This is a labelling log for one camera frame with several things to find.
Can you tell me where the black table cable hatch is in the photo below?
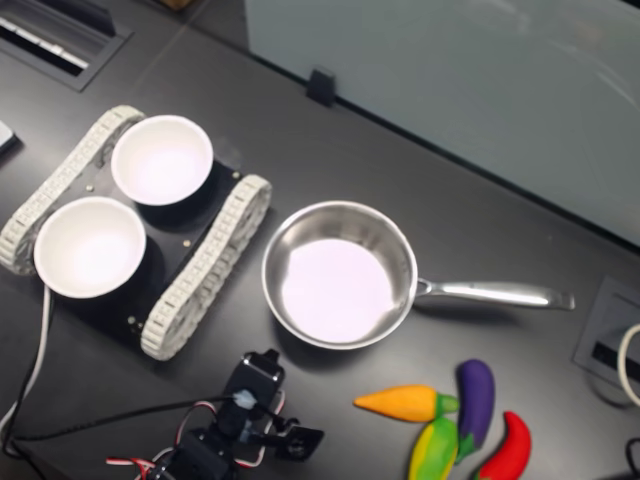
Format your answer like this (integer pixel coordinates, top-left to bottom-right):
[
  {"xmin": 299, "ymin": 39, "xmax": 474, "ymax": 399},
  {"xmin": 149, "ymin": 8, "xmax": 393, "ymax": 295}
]
[{"xmin": 0, "ymin": 0, "xmax": 135, "ymax": 93}]

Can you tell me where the tracked vehicle with white tracks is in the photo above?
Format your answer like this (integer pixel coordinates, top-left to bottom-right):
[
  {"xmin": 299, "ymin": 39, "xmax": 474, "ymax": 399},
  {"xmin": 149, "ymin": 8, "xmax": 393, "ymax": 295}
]
[{"xmin": 0, "ymin": 103, "xmax": 274, "ymax": 362}]

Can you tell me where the frosted glass partition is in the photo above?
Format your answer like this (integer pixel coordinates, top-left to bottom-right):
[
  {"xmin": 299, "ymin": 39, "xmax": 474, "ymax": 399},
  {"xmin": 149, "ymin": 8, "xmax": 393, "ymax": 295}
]
[{"xmin": 243, "ymin": 0, "xmax": 640, "ymax": 249}]

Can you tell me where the white cable with plug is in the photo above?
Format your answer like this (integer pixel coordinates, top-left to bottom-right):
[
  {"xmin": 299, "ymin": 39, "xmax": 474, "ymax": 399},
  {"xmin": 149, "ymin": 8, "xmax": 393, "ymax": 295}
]
[{"xmin": 617, "ymin": 323, "xmax": 640, "ymax": 407}]

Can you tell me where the purple toy aubergine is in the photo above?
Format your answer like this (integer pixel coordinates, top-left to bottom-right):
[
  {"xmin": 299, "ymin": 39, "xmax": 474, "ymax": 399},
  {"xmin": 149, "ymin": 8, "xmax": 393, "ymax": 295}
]
[{"xmin": 452, "ymin": 358, "xmax": 496, "ymax": 464}]

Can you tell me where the black partition clip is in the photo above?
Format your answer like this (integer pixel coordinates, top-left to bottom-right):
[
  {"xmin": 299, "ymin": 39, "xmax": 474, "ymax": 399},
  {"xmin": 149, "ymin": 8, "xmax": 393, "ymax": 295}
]
[{"xmin": 304, "ymin": 66, "xmax": 336, "ymax": 107}]

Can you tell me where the red toy chilli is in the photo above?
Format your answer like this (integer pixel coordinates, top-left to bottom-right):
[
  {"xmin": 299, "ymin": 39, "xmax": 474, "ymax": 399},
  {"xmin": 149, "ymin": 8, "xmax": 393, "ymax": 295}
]
[{"xmin": 472, "ymin": 410, "xmax": 533, "ymax": 480}]

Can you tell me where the orange toy carrot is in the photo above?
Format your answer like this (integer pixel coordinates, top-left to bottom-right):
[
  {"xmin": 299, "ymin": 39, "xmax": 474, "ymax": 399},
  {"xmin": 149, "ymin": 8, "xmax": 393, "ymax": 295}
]
[{"xmin": 353, "ymin": 383, "xmax": 460, "ymax": 424}]

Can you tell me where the white vehicle cable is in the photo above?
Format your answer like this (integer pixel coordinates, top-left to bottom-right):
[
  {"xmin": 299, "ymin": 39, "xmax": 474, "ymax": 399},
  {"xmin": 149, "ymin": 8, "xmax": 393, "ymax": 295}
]
[{"xmin": 0, "ymin": 287, "xmax": 54, "ymax": 451}]

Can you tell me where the steel pan with long handle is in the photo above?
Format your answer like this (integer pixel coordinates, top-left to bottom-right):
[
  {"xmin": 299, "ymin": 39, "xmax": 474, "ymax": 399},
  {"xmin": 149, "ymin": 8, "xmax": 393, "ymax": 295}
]
[{"xmin": 260, "ymin": 199, "xmax": 576, "ymax": 351}]

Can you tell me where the grey table socket box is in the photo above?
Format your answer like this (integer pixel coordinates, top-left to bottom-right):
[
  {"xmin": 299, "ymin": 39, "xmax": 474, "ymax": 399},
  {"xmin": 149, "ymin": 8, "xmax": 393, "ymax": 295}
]
[{"xmin": 572, "ymin": 274, "xmax": 640, "ymax": 386}]

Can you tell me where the long black cable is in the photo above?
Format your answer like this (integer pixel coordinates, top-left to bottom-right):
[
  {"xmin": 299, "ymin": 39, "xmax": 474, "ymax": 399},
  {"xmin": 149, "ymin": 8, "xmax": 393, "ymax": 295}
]
[{"xmin": 0, "ymin": 394, "xmax": 241, "ymax": 464}]

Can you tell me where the black gripper camera board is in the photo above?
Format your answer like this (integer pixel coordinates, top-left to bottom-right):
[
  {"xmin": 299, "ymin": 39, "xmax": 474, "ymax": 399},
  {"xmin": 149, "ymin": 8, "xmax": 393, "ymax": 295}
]
[{"xmin": 272, "ymin": 417, "xmax": 326, "ymax": 461}]

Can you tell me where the yellow green toy corn cob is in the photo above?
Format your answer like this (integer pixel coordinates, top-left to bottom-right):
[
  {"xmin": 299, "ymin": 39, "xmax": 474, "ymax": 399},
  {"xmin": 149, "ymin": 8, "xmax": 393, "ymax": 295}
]
[{"xmin": 408, "ymin": 417, "xmax": 460, "ymax": 480}]

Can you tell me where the white bowl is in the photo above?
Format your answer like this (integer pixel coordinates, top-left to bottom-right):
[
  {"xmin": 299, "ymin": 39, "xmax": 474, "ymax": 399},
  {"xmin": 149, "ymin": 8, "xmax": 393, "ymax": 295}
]
[
  {"xmin": 33, "ymin": 195, "xmax": 148, "ymax": 300},
  {"xmin": 110, "ymin": 114, "xmax": 215, "ymax": 206}
]

